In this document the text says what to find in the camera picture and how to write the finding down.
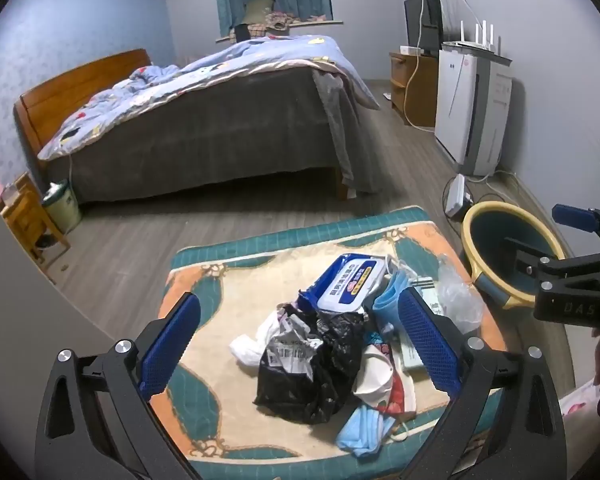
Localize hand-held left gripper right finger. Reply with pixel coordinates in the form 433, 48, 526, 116
397, 287, 566, 480

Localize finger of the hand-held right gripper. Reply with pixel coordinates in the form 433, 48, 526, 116
504, 236, 568, 283
551, 203, 600, 253

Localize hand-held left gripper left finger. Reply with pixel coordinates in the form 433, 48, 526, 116
34, 291, 203, 480

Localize yellow-rimmed teal waste bin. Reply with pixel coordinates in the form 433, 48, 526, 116
461, 201, 567, 311

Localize clear plastic bag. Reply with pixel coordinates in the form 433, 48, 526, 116
437, 255, 483, 336

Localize white red printed wrapper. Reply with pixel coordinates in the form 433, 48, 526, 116
352, 345, 418, 416

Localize blue face mask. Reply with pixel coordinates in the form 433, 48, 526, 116
336, 404, 396, 458
372, 267, 416, 331

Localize white tissue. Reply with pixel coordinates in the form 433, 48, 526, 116
229, 310, 281, 376

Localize blue white wet wipes packet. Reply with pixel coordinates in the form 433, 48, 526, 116
297, 252, 388, 313

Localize black plastic bag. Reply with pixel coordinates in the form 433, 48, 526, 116
252, 302, 366, 426

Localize teal orange quilted mat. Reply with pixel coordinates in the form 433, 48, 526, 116
147, 206, 511, 480

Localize white power strip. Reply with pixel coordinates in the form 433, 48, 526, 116
444, 174, 468, 218

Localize pink white cloth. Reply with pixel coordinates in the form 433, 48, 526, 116
559, 379, 600, 418

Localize white air purifier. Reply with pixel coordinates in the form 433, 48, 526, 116
434, 42, 513, 177

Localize pale green lidded bin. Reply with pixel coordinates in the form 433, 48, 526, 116
41, 178, 82, 235

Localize wooden nightstand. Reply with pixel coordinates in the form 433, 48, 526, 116
0, 172, 72, 266

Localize wooden cabinet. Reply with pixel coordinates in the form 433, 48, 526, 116
389, 51, 440, 128

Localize white router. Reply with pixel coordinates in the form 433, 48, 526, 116
442, 20, 511, 63

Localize black monitor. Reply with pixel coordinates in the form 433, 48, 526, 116
404, 0, 443, 51

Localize bed with grey cover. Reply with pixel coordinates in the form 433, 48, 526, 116
37, 35, 381, 161

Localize wooden windowsill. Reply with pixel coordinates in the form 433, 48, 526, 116
215, 20, 345, 43

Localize plaid cloth pile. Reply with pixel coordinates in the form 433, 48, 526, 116
250, 10, 292, 38

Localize olive pillow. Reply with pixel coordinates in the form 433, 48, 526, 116
242, 0, 276, 26

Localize white monitor cable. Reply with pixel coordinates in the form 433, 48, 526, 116
403, 52, 437, 133

